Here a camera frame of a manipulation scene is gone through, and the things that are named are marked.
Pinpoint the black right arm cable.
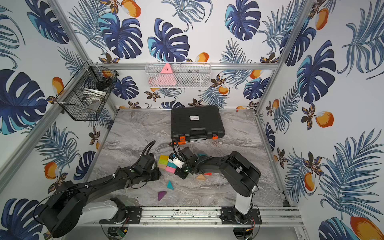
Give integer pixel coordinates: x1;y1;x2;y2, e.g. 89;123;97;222
171;138;188;164

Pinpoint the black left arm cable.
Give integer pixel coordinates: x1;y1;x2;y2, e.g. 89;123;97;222
140;140;157;158

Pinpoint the black wire basket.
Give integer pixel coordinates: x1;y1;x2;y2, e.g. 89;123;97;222
55;62;119;122

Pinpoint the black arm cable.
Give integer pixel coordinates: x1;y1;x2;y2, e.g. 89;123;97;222
140;140;157;158
171;138;188;164

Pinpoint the natural wood slanted block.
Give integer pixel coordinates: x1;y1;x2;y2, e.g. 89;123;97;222
158;164;167;170

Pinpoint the purple triangle block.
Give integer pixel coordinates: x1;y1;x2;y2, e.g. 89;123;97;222
158;191;167;201

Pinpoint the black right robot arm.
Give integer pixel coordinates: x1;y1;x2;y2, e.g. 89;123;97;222
174;147;262;216

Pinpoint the orange handled screwdriver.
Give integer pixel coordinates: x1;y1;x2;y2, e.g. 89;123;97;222
169;139;206;147

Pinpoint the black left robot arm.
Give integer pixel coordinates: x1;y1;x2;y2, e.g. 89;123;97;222
39;153;161;238

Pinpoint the lime green block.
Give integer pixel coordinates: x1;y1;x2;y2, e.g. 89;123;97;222
159;159;169;166

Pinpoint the pink triangle card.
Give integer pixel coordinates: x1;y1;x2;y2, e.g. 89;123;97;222
154;63;177;87

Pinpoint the black corner bracket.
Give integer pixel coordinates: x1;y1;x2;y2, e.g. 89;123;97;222
107;120;114;130

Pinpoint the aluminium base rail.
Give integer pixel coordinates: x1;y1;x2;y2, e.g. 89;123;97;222
100;206;304;228

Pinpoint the natural wood triangle block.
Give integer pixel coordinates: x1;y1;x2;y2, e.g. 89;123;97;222
196;174;207;181

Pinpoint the teal small triangle block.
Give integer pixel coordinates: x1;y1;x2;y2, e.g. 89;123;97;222
167;181;174;190

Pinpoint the black plastic tool case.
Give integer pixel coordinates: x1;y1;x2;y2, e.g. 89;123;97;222
171;106;225;142

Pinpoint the teal rectangular block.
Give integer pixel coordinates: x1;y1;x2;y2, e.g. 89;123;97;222
167;162;178;169

